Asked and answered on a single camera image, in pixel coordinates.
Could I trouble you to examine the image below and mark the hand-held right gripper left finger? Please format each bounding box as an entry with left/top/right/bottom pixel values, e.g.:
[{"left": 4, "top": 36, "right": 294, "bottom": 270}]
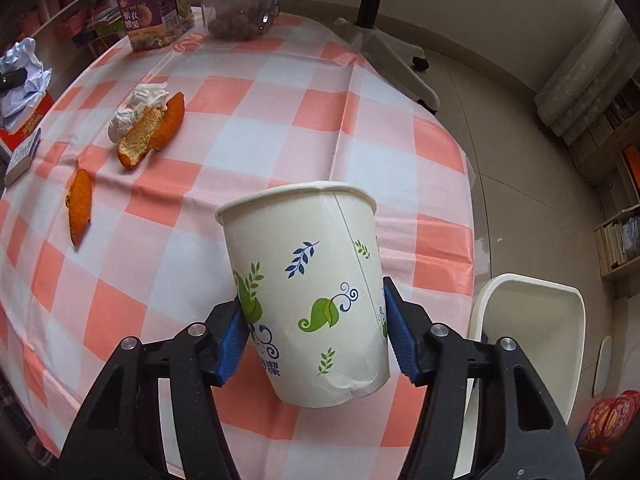
[{"left": 60, "top": 297, "right": 251, "bottom": 480}]

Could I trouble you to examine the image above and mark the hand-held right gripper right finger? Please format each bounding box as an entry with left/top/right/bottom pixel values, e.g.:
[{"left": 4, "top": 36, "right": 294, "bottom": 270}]
[{"left": 382, "top": 276, "right": 587, "bottom": 480}]

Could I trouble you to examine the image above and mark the white paper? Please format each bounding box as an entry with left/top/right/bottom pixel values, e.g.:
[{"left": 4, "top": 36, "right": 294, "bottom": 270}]
[{"left": 0, "top": 37, "right": 53, "bottom": 131}]

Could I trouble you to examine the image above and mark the leaf-print paper cup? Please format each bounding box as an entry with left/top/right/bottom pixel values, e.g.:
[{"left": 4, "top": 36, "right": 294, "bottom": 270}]
[{"left": 216, "top": 181, "right": 391, "bottom": 408}]

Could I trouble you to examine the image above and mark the cream plastic waste bin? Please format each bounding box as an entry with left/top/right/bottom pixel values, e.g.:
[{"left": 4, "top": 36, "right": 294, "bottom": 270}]
[{"left": 466, "top": 273, "right": 587, "bottom": 480}]

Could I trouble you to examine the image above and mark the small white box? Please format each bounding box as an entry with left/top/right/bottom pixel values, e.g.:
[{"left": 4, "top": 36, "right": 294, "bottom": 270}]
[{"left": 5, "top": 127, "right": 43, "bottom": 186}]

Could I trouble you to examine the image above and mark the large orange peel piece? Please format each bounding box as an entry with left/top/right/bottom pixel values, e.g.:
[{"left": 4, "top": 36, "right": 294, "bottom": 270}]
[{"left": 117, "top": 107, "right": 166, "bottom": 169}]

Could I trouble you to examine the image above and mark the small orange peel piece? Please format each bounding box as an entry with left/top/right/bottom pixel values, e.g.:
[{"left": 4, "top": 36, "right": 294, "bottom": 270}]
[{"left": 66, "top": 169, "right": 94, "bottom": 247}]

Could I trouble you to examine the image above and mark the purple label nut jar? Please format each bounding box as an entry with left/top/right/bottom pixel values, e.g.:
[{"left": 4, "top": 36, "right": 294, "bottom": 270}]
[{"left": 115, "top": 0, "right": 196, "bottom": 53}]

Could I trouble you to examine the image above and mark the curved orange peel piece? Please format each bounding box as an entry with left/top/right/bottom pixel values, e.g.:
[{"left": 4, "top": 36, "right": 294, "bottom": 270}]
[{"left": 150, "top": 92, "right": 186, "bottom": 152}]

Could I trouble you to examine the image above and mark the white bathroom scale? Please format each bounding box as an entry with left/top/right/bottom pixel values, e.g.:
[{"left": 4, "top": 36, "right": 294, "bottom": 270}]
[{"left": 592, "top": 335, "right": 614, "bottom": 397}]

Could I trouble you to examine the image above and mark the red colourful toy box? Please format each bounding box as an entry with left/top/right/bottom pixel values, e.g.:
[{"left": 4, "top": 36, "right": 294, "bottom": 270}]
[{"left": 575, "top": 390, "right": 640, "bottom": 457}]

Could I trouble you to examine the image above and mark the clear plastic jar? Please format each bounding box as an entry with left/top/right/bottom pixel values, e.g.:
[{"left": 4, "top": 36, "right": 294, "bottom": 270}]
[{"left": 200, "top": 0, "right": 281, "bottom": 41}]

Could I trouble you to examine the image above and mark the row of desk books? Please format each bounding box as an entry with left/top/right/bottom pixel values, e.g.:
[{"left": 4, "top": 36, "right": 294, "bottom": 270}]
[{"left": 595, "top": 205, "right": 640, "bottom": 277}]

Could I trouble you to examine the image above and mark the wooden desk with shelves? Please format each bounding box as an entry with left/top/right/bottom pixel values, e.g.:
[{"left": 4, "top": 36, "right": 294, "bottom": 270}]
[{"left": 575, "top": 75, "right": 640, "bottom": 281}]

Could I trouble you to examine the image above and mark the orange box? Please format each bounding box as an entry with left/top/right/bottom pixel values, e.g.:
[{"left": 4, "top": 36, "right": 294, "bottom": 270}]
[{"left": 620, "top": 145, "right": 640, "bottom": 186}]

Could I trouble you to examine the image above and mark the grey office chair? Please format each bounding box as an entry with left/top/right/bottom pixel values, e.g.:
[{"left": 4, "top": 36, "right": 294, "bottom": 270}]
[{"left": 295, "top": 0, "right": 442, "bottom": 113}]

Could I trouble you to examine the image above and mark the grey floral curtain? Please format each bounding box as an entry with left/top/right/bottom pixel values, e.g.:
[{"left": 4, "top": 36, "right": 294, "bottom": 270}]
[{"left": 534, "top": 0, "right": 640, "bottom": 137}]

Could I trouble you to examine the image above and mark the white wall bookshelf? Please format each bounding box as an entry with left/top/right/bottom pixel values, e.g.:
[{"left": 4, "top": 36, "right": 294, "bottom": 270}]
[{"left": 27, "top": 0, "right": 132, "bottom": 53}]

